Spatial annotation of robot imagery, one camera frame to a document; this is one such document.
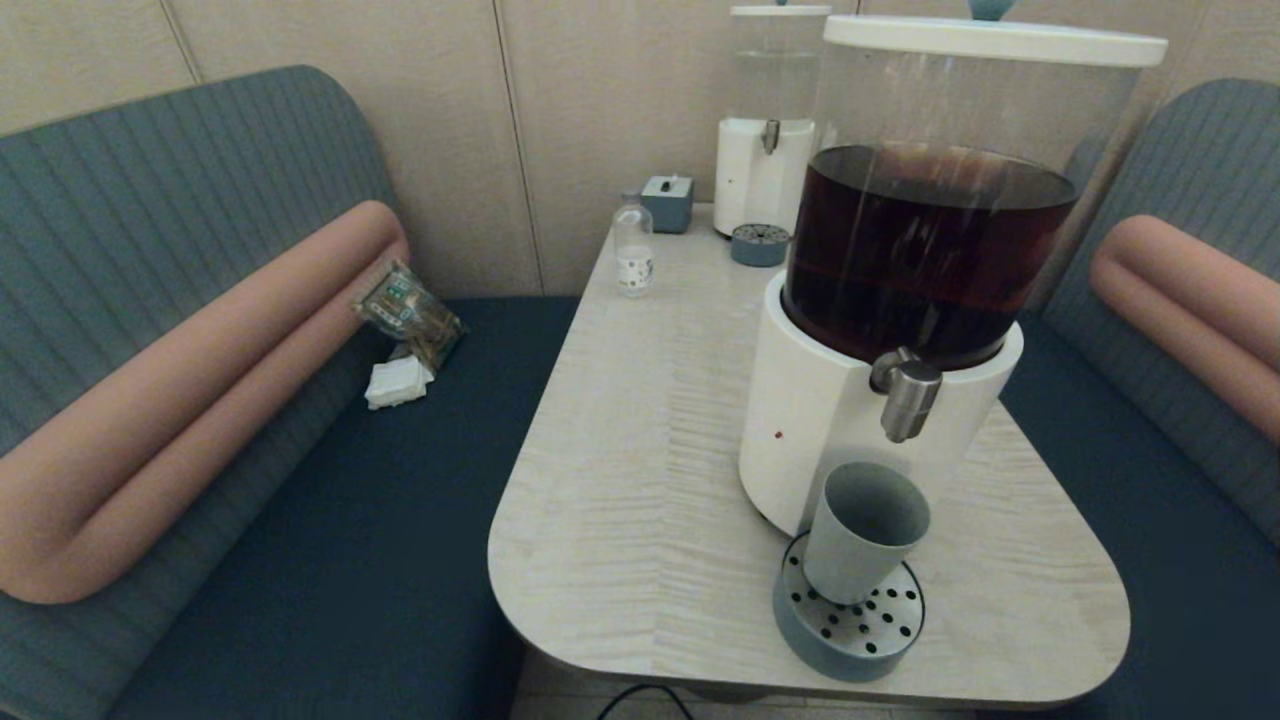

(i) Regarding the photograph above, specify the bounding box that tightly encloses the large steel dispenser tap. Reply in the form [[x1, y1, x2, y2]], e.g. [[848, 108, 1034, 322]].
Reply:
[[869, 347, 943, 444]]

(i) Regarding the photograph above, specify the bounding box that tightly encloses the grey-blue plastic cup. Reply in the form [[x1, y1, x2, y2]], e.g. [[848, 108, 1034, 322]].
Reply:
[[803, 461, 932, 607]]

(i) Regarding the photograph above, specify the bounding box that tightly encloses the small clear plastic bottle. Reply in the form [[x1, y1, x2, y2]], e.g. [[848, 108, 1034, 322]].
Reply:
[[613, 190, 655, 299]]

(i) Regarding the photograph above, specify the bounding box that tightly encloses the grey-blue square box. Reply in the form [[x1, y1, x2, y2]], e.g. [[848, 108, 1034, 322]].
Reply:
[[641, 175, 694, 235]]

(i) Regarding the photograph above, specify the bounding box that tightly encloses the small round perforated drip tray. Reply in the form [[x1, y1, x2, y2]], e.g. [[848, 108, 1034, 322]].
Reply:
[[731, 223, 791, 268]]

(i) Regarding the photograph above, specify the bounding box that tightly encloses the large tea beverage dispenser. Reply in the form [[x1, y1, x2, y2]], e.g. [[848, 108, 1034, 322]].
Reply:
[[738, 40, 1146, 546]]

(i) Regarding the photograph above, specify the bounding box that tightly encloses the small water beverage dispenser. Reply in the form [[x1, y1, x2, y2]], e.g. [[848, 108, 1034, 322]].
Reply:
[[714, 12, 833, 239]]

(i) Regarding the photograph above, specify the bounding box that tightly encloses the clear snack packet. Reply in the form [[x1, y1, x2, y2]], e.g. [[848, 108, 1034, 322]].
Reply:
[[352, 262, 466, 373]]

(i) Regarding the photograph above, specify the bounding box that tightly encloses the white napkin stack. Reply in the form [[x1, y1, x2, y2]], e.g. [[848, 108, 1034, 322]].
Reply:
[[364, 355, 435, 411]]

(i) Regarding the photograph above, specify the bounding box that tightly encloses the large round perforated drip tray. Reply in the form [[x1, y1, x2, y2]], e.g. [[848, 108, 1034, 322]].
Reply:
[[772, 530, 926, 684]]

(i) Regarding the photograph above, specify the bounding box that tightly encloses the dark blue sofa seat cushion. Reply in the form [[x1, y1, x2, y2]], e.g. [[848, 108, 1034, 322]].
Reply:
[[985, 315, 1280, 720], [105, 296, 581, 720]]

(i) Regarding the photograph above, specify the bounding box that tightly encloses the small white dispenser lid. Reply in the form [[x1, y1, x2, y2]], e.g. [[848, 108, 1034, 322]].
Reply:
[[729, 0, 833, 18]]

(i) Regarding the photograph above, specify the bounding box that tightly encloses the large white dispenser lid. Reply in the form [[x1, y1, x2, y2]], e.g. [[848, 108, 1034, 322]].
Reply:
[[822, 0, 1169, 69]]

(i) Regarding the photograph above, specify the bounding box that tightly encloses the pink cylindrical sofa bolster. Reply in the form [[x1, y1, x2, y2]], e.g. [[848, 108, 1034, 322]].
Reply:
[[0, 200, 411, 606], [1089, 214, 1280, 446]]

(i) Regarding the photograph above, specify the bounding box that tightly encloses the ribbed grey-blue sofa backrest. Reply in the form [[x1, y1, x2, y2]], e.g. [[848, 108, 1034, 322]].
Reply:
[[1040, 78, 1280, 546], [0, 66, 401, 720]]

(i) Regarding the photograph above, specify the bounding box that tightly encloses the black floor cable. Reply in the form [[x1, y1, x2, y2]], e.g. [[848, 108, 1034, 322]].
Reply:
[[597, 684, 694, 720]]

